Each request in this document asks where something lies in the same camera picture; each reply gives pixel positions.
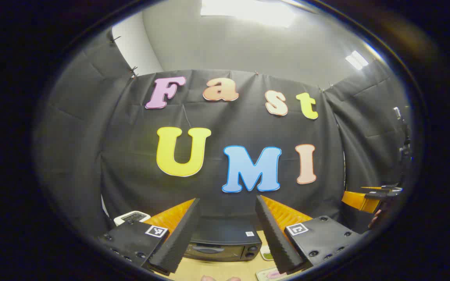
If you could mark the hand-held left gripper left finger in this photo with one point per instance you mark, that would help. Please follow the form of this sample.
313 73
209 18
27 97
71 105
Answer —
178 242

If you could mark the white toaster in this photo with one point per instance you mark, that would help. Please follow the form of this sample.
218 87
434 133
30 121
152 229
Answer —
131 217

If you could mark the large ceiling light panel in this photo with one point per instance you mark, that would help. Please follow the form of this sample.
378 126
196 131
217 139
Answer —
248 11

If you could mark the white plate of meat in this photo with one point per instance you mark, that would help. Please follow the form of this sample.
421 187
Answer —
270 274

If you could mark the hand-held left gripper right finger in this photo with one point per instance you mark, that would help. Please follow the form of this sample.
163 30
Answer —
274 238

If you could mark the black backdrop cloth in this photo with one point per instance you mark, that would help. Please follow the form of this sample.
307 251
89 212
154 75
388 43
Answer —
131 164

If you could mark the small ceiling light panel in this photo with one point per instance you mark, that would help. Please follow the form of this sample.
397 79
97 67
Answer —
357 60

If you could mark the black electric oven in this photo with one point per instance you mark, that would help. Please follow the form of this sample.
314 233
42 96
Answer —
225 240

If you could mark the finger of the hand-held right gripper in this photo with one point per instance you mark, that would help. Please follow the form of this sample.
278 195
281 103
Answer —
359 200

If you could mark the white divided dish of beans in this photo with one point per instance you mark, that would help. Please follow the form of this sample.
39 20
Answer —
266 253

